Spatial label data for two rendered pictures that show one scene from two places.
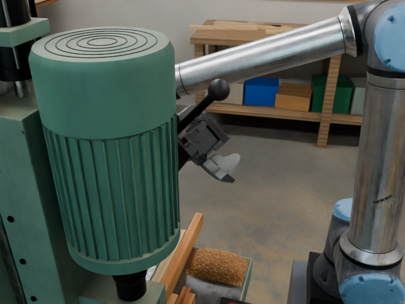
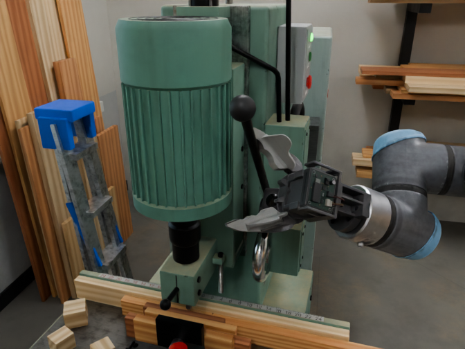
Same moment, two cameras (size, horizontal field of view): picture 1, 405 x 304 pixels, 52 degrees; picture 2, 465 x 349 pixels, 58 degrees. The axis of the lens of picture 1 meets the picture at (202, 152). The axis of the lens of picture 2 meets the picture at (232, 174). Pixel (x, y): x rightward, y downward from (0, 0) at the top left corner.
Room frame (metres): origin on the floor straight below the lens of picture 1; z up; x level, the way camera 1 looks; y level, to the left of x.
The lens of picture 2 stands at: (0.60, -0.55, 1.54)
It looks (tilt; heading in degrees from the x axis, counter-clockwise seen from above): 23 degrees down; 90
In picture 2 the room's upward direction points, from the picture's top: straight up
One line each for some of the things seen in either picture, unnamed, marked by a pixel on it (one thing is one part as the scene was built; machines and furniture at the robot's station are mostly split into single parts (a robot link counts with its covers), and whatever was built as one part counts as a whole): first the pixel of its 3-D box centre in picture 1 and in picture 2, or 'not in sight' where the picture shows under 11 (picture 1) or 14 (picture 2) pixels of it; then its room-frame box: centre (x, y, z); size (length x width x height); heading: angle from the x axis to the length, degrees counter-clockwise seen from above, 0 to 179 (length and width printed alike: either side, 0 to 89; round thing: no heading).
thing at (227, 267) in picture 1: (217, 260); not in sight; (0.74, -0.04, 0.92); 0.14 x 0.09 x 0.04; 74
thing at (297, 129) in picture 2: not in sight; (287, 153); (0.72, 0.29, 1.22); 0.09 x 0.08 x 0.15; 74
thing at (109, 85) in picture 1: (115, 151); (178, 117); (0.51, 0.12, 1.35); 0.18 x 0.18 x 0.31
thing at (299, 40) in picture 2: not in sight; (294, 62); (0.73, 0.39, 1.40); 0.10 x 0.06 x 0.16; 74
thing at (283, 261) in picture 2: not in sight; (282, 242); (0.71, 0.26, 1.02); 0.09 x 0.07 x 0.12; 164
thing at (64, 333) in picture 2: not in sight; (61, 341); (0.26, 0.06, 0.92); 0.04 x 0.03 x 0.04; 51
